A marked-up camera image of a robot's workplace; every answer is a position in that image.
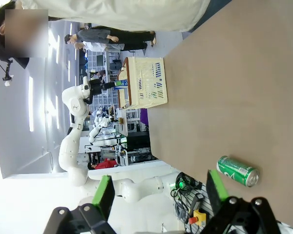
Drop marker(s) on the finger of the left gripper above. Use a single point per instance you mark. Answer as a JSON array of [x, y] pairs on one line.
[[108, 85]]

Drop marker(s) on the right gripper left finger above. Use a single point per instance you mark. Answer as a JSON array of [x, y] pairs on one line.
[[105, 195]]

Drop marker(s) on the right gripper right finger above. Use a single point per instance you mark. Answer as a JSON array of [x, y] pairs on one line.
[[217, 192]]

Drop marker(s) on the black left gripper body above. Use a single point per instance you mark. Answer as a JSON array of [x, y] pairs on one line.
[[95, 85]]

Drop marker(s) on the blue Pocari Sweat can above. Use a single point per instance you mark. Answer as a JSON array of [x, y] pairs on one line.
[[121, 84]]

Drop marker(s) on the green drink can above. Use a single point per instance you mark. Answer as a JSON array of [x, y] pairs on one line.
[[236, 170]]

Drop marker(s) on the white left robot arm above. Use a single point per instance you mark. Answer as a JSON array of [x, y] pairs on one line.
[[68, 151]]

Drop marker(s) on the yellow emergency stop button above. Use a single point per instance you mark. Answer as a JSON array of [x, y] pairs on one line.
[[199, 215]]

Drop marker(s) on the person in red top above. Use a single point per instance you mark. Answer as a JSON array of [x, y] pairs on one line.
[[106, 164]]

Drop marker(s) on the person in white shirt, dark trousers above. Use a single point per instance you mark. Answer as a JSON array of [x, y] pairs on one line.
[[107, 46]]

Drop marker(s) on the purple cloth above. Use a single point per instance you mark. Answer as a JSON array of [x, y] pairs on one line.
[[144, 120]]

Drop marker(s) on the person in dark grey top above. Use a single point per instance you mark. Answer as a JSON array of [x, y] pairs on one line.
[[100, 35]]

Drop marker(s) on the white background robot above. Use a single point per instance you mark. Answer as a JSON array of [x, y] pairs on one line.
[[100, 142]]

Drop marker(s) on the person in cream jacket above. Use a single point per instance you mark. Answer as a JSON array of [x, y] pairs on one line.
[[112, 14]]

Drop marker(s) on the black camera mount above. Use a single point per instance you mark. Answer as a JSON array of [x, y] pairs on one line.
[[7, 73]]

